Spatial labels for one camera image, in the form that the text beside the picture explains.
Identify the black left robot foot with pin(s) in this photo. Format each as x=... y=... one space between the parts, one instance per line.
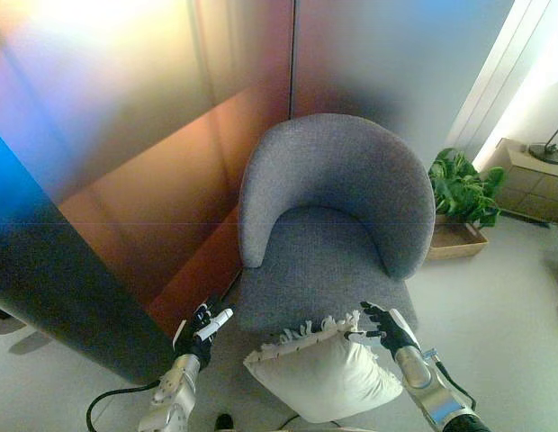
x=224 y=423

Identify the green leafy houseplant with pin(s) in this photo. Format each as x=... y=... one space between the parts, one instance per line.
x=459 y=186

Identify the wooden planter box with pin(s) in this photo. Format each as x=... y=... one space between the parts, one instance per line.
x=456 y=245

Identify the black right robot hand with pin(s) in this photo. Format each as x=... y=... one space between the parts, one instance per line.
x=398 y=335

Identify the grey fabric tub armchair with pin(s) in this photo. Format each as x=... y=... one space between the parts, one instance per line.
x=333 y=252

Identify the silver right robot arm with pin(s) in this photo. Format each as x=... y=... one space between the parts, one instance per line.
x=434 y=391

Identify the white fringed pillow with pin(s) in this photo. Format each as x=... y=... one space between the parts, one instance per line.
x=326 y=378

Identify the black lamp base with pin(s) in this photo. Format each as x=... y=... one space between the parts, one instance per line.
x=546 y=153

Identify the beige drawer cabinet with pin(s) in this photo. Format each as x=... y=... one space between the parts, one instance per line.
x=531 y=189

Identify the dark grey partition panel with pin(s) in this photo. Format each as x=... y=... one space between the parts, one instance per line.
x=58 y=288

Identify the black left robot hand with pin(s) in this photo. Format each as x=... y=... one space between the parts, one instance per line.
x=199 y=342

